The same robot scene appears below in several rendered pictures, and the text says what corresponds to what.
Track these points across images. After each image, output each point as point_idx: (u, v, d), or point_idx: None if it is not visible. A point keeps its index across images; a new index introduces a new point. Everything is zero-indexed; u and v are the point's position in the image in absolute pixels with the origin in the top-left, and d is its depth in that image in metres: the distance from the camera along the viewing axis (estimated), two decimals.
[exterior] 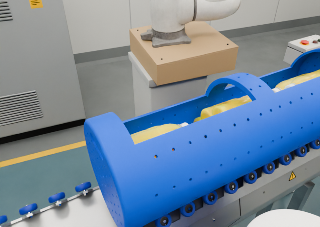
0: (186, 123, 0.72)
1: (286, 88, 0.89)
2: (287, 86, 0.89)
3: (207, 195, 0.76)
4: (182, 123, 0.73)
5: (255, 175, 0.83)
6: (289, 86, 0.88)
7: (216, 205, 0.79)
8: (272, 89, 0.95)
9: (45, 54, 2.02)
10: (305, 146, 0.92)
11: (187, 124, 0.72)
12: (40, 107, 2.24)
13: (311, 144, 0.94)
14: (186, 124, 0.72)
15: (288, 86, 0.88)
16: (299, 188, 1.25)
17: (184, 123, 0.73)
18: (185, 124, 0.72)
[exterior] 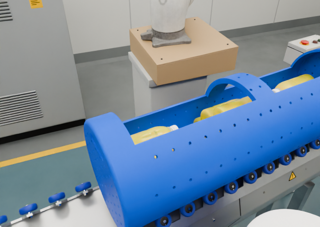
0: None
1: None
2: None
3: (207, 195, 0.76)
4: None
5: (255, 175, 0.83)
6: None
7: (216, 205, 0.79)
8: (272, 89, 0.95)
9: (45, 54, 2.02)
10: (305, 146, 0.92)
11: None
12: (40, 107, 2.24)
13: (311, 144, 0.94)
14: None
15: None
16: (299, 188, 1.25)
17: None
18: None
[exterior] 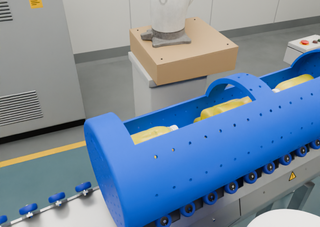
0: None
1: None
2: None
3: (207, 195, 0.76)
4: None
5: (255, 175, 0.83)
6: None
7: (216, 205, 0.79)
8: (272, 89, 0.95)
9: (45, 54, 2.02)
10: (305, 146, 0.92)
11: None
12: (40, 107, 2.24)
13: (311, 144, 0.94)
14: None
15: None
16: (299, 188, 1.25)
17: None
18: None
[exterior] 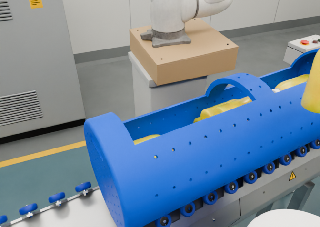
0: None
1: None
2: None
3: (207, 195, 0.76)
4: None
5: (255, 175, 0.83)
6: None
7: (216, 205, 0.79)
8: (272, 89, 0.95)
9: (45, 54, 2.02)
10: (305, 146, 0.92)
11: None
12: (40, 107, 2.24)
13: (311, 144, 0.94)
14: None
15: None
16: (299, 188, 1.25)
17: None
18: None
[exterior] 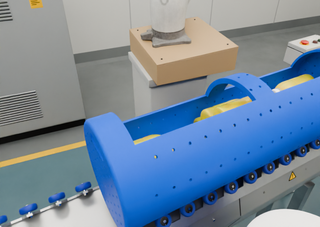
0: None
1: None
2: None
3: (207, 195, 0.76)
4: None
5: (255, 175, 0.83)
6: None
7: (216, 205, 0.79)
8: (272, 89, 0.95)
9: (45, 54, 2.02)
10: (305, 146, 0.92)
11: None
12: (40, 107, 2.24)
13: (311, 144, 0.94)
14: None
15: None
16: (299, 188, 1.25)
17: None
18: None
